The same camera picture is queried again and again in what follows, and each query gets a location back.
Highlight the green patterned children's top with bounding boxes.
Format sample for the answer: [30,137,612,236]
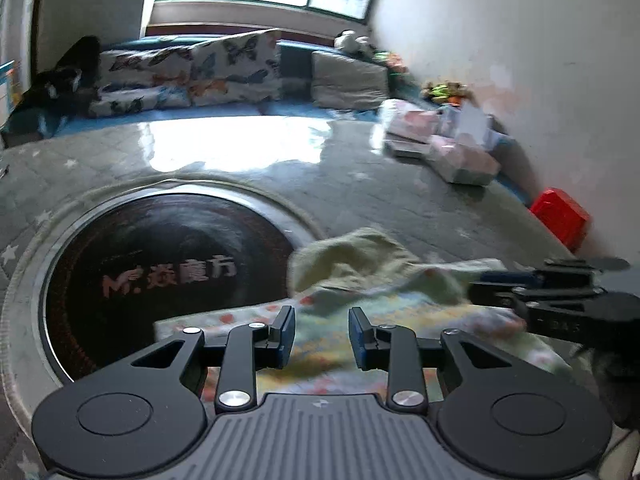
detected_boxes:
[154,227,576,401]

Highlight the grey quilted star table cover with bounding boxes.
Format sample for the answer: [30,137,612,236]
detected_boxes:
[0,110,576,480]

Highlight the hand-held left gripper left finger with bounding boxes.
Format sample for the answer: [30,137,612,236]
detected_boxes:
[127,305,297,413]

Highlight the panda plush toy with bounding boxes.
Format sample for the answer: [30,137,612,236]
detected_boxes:
[334,30,373,56]

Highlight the pink tissue pack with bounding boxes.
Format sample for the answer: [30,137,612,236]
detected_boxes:
[380,99,443,143]

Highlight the grey pillow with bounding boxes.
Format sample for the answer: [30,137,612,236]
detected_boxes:
[310,50,391,111]

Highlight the blue toy cabinet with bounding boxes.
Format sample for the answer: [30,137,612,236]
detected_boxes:
[0,60,23,121]

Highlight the butterfly print cushion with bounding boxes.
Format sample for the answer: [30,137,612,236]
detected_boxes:
[187,29,283,107]
[99,49,196,88]
[89,84,193,117]

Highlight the red box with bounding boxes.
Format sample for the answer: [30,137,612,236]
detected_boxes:
[529,187,592,253]

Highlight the round black induction cooktop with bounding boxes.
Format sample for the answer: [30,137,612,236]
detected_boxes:
[35,184,328,386]

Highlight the brown plush toys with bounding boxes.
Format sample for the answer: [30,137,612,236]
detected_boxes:
[421,80,471,106]

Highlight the black clothing pile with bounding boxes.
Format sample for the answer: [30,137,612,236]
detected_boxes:
[20,35,101,111]

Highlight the pink green plush toy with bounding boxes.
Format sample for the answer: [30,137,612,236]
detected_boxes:
[372,50,408,73]

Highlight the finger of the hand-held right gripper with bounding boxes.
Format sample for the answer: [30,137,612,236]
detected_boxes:
[480,258,631,288]
[467,284,601,318]

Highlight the small flat box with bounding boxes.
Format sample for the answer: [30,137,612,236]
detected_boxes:
[385,139,432,160]

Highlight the pink tissue box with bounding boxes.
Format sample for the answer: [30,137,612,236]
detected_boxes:
[427,105,501,186]

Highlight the teal sofa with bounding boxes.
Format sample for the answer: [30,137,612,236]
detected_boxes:
[0,35,533,208]

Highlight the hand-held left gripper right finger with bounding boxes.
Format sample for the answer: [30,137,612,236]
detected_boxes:
[347,306,517,413]

